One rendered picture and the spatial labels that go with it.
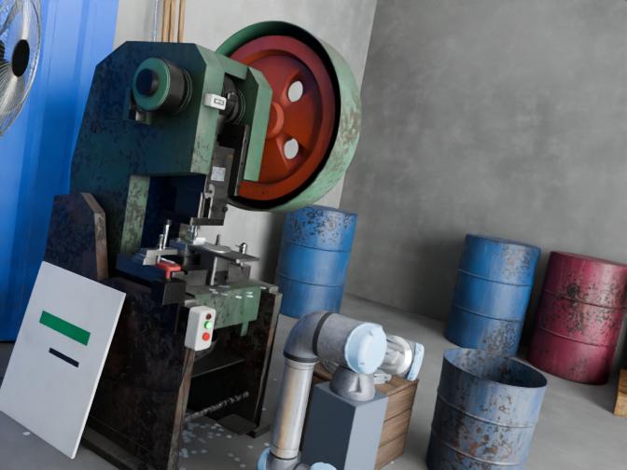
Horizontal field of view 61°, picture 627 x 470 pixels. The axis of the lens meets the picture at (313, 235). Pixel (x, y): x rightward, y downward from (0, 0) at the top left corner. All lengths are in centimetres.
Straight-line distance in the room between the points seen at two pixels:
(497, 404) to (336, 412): 72
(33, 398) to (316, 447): 112
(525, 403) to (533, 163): 300
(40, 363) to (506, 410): 179
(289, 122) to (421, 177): 297
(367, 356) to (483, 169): 388
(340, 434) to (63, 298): 118
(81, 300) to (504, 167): 378
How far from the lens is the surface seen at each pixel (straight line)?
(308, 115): 232
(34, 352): 238
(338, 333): 129
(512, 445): 234
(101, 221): 219
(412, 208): 519
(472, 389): 223
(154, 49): 214
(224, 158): 210
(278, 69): 245
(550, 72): 508
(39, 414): 233
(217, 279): 205
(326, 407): 180
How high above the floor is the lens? 113
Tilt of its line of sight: 6 degrees down
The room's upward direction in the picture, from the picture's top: 10 degrees clockwise
